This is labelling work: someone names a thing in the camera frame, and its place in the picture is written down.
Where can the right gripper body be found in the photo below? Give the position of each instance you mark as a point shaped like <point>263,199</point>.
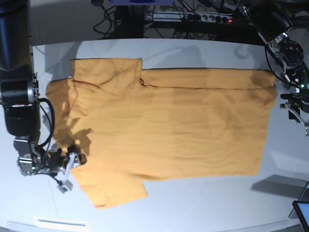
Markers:
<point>55,162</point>

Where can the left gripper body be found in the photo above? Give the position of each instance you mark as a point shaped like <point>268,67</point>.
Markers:
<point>296,103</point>

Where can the yellow T-shirt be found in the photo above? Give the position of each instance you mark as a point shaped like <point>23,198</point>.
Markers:
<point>138,125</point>

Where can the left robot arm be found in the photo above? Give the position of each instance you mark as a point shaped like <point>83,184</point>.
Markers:
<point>272,25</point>

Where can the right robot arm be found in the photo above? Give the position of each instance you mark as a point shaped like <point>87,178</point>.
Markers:
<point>20,99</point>

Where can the white flat bar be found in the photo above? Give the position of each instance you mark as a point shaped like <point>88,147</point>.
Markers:
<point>60,221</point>

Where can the tablet screen on stand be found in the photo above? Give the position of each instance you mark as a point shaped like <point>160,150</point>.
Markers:
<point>301,209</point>

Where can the white power strip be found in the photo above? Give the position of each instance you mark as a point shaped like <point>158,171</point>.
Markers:
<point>205,17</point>

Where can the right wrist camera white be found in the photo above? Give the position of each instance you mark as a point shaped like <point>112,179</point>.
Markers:
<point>65,187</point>

